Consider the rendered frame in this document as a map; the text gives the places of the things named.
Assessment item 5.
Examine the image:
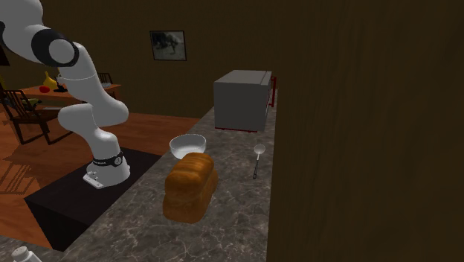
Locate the grey microwave with red trim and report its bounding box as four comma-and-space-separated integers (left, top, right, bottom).
213, 69, 277, 133

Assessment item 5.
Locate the white bowl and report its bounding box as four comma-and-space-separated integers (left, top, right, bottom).
169, 133, 207, 160

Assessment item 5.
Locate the brown bread loaf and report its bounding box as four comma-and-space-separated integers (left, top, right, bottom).
162, 152, 219, 224

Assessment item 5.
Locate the black robot stand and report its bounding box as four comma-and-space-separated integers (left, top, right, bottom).
23, 146, 163, 252

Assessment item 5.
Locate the wooden dining table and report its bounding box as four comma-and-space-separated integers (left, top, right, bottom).
19, 71, 122, 103

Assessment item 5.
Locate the white shaker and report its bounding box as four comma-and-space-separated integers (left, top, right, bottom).
10, 246, 43, 262

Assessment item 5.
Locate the silver ladle with dark handle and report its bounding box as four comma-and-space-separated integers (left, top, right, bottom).
252, 143, 267, 180

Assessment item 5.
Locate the dark framed wall picture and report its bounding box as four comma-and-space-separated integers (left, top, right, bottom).
149, 30, 187, 62

